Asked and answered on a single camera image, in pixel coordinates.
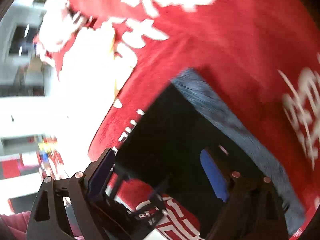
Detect black pants with patterned waistband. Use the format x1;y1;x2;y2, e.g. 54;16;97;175
116;68;305;237

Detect pink sleeved forearm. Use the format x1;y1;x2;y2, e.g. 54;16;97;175
1;211;30;240

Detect red sofa cover with characters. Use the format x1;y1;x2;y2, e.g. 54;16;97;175
67;0;319;239

